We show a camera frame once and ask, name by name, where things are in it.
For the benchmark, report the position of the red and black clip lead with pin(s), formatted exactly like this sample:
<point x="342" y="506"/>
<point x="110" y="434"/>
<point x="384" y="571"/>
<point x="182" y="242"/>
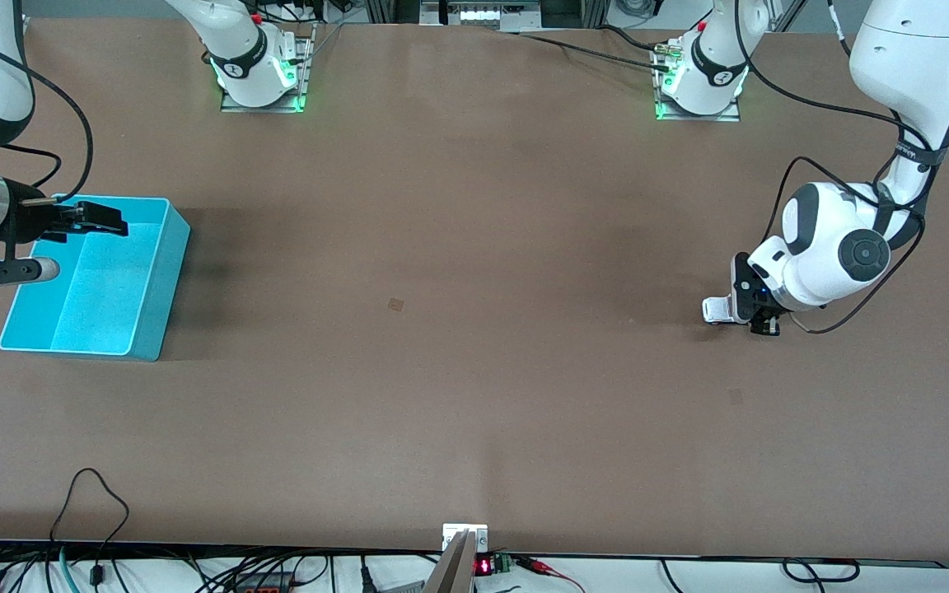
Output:
<point x="536" y="565"/>

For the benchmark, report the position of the black box with orange buttons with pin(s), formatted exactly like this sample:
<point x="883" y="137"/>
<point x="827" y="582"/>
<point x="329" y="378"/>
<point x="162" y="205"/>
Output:
<point x="264" y="585"/>

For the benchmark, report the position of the small red digit display module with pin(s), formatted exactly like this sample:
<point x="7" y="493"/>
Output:
<point x="484" y="567"/>

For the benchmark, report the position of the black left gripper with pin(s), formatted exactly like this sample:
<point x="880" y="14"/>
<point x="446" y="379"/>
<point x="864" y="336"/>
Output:
<point x="764" y="317"/>

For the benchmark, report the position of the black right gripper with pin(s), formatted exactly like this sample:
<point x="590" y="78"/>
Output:
<point x="32" y="220"/>

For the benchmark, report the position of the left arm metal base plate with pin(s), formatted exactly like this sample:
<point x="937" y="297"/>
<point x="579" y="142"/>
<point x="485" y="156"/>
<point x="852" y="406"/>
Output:
<point x="697" y="118"/>

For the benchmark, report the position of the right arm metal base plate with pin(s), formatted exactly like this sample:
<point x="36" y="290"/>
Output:
<point x="260" y="109"/>

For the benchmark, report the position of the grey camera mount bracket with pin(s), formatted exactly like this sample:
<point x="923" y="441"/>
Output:
<point x="458" y="568"/>

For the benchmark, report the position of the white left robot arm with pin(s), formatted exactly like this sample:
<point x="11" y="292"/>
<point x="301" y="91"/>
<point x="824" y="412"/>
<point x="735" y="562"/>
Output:
<point x="911" y="49"/>

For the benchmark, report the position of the grey lit control box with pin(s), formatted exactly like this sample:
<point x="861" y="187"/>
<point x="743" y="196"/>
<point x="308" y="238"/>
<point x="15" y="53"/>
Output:
<point x="483" y="15"/>

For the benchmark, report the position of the cyan plastic bin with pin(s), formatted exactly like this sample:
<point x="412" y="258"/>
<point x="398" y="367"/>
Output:
<point x="104" y="313"/>

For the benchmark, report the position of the white jeep toy black roof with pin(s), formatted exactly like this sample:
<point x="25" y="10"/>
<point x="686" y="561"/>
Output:
<point x="715" y="310"/>

